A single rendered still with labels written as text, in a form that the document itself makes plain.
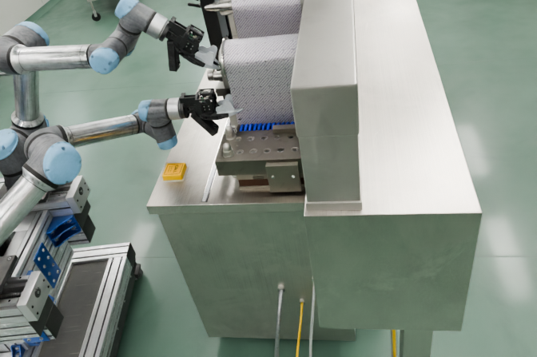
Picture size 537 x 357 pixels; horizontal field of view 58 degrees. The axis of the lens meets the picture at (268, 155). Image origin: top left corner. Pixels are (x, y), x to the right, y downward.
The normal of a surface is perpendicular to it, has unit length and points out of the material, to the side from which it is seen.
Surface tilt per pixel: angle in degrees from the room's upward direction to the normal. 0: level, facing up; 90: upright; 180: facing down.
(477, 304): 0
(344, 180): 90
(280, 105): 90
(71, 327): 0
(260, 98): 90
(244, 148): 0
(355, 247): 90
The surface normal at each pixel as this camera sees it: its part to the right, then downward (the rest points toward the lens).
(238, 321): -0.11, 0.63
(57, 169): 0.78, 0.25
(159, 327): -0.15, -0.77
